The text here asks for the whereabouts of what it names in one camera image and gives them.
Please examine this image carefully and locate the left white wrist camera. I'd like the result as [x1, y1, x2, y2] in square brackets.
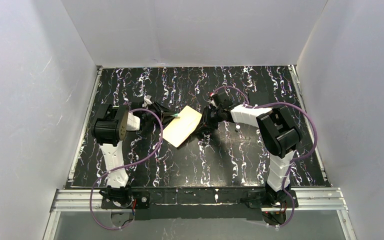
[143, 95, 153, 106]

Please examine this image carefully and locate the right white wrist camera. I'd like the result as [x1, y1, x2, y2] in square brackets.
[209, 92, 219, 108]

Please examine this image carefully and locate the white glue stick cap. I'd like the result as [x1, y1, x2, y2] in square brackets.
[235, 124, 241, 133]

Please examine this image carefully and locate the cream envelope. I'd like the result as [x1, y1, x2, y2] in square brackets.
[162, 105, 202, 148]

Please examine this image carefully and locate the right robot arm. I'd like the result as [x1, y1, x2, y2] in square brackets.
[194, 93, 302, 207]

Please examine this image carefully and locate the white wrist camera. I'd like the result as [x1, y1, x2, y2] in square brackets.
[209, 92, 219, 108]
[143, 95, 153, 106]

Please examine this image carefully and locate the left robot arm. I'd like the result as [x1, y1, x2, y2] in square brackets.
[91, 100, 178, 208]

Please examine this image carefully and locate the aluminium table frame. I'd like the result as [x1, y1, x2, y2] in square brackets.
[43, 65, 355, 240]

